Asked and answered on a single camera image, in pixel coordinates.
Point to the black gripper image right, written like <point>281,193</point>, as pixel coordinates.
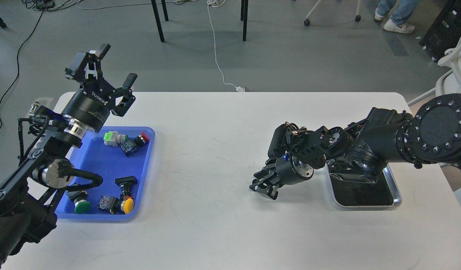
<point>285,170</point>

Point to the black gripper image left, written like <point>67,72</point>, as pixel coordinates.
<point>96,99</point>

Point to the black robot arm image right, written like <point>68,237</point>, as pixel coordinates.
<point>360,152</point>

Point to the blue plastic tray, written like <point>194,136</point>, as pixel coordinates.
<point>110,163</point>

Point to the silver metal tray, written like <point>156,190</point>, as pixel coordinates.
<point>365,196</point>

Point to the light green push button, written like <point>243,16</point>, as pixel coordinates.
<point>114,139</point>

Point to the black table leg left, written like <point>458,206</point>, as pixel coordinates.
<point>157,17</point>

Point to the black table leg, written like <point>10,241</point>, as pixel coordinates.
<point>157,17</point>
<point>244,17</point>

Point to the black table leg right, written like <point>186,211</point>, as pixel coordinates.
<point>244,17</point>

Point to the person in blue jeans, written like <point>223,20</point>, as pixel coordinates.
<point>397,21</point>

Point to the black equipment case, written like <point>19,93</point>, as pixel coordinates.
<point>444,32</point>

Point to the red push button switch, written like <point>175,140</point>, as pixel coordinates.
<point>131,145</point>

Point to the black push button switch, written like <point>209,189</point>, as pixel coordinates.
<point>126,183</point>

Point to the yellow push button switch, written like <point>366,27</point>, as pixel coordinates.
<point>112,204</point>

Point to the green push button switch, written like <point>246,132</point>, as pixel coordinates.
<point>80,202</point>

